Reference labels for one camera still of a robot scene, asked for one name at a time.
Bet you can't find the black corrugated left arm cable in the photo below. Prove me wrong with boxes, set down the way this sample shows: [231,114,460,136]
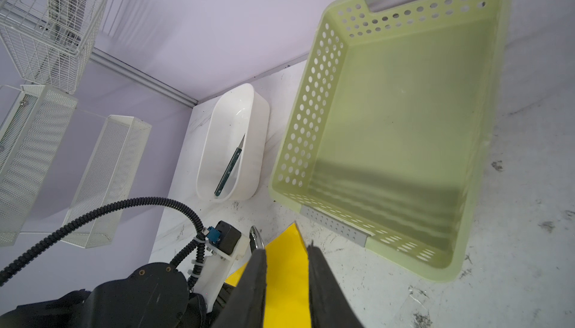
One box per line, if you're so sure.
[0,196,208,291]

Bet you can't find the white wire wall basket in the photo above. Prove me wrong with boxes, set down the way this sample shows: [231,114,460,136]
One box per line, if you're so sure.
[1,0,107,95]

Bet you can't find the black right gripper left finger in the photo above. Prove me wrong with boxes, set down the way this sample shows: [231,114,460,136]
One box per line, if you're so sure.
[223,249,267,327]

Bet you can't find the upper white mesh shelf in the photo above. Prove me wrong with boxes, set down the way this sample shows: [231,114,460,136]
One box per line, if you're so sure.
[1,85,77,247]

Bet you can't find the aluminium frame post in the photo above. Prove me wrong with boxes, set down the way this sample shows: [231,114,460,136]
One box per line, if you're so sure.
[90,48,199,108]

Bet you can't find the knife with green handle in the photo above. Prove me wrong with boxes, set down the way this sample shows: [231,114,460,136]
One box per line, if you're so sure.
[214,136,245,197]

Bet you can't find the light green perforated basket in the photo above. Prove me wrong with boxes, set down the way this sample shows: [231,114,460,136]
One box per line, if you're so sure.
[269,0,512,283]

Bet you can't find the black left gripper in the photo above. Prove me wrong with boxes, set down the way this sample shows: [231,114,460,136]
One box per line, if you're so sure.
[1,262,234,327]

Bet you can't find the yellow paper napkin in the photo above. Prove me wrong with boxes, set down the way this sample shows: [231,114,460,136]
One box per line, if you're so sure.
[223,222,311,328]

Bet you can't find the lower white mesh shelf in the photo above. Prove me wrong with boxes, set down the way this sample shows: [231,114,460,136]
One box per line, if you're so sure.
[63,115,151,249]

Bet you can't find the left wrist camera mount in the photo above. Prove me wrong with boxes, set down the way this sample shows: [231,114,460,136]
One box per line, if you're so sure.
[193,221,249,312]

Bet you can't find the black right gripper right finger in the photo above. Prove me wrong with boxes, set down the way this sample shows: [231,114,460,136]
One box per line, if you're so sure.
[307,245,363,327]

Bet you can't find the white mesh shelf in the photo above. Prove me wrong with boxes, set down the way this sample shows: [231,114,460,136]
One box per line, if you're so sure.
[63,115,151,249]
[1,85,77,247]

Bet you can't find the white plastic cutlery tub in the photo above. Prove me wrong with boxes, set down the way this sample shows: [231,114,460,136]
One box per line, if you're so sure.
[196,83,270,202]

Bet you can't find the spoon with green handle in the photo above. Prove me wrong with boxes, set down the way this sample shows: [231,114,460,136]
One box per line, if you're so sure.
[249,226,265,253]

